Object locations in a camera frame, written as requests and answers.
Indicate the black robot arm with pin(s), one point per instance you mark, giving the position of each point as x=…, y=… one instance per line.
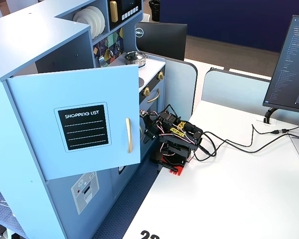
x=179, y=139

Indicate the red and black arm base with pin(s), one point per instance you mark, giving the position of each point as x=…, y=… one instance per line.
x=174, y=164

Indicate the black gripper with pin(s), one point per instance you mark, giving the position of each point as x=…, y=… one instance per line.
x=149, y=131

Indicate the black monitor showing code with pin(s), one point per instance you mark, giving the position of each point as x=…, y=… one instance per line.
x=291, y=64

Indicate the black toy microwave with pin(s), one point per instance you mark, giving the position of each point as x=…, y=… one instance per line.
x=129, y=7

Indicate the blue toy kitchen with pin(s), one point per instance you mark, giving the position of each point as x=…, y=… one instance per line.
x=27, y=44

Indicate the metal toy spatula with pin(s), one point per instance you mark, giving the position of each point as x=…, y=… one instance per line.
x=102, y=61

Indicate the blue cabinet door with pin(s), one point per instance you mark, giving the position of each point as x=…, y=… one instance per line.
x=40, y=99

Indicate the gold stove knob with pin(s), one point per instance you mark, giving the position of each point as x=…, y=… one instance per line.
x=160, y=76
x=147, y=91

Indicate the metal toy ladle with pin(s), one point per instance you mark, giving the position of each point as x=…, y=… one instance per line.
x=111, y=52

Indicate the black trash bin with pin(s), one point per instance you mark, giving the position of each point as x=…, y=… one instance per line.
x=154, y=8

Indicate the gray metal pot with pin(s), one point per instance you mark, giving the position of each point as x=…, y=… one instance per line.
x=134, y=57

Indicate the light blue desk divider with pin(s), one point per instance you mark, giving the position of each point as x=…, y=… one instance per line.
x=179, y=82
x=234, y=87

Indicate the black Dell monitor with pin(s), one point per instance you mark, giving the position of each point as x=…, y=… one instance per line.
x=162, y=39

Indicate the white plate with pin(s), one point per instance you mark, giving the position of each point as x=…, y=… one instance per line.
x=86, y=16
x=97, y=20
x=77, y=18

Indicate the gray ice dispenser sticker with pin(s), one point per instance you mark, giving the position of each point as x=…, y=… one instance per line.
x=86, y=191

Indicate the small circuit board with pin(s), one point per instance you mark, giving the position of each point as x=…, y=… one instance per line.
x=143, y=113

